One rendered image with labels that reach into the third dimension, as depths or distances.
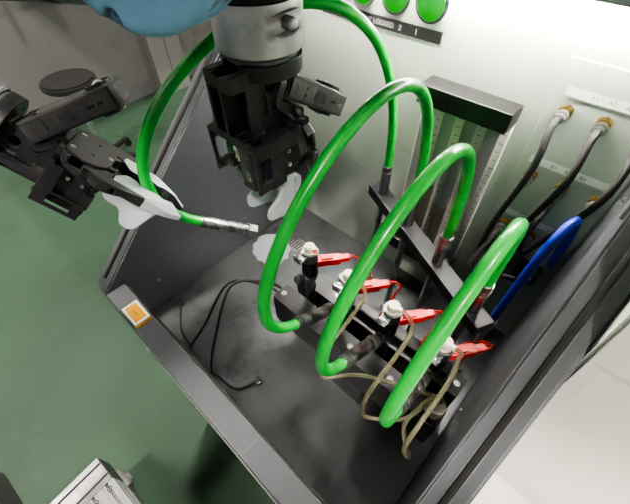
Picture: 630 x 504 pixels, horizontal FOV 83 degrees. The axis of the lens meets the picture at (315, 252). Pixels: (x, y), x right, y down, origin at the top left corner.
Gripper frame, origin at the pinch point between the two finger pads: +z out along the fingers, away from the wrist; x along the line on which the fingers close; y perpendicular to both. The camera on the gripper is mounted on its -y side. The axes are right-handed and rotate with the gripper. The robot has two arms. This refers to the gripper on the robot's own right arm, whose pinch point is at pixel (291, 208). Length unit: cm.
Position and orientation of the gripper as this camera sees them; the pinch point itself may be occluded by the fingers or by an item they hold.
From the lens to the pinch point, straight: 47.7
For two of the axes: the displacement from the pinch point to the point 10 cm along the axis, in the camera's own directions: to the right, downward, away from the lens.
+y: -6.8, 5.6, -4.7
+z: 0.1, 6.4, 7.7
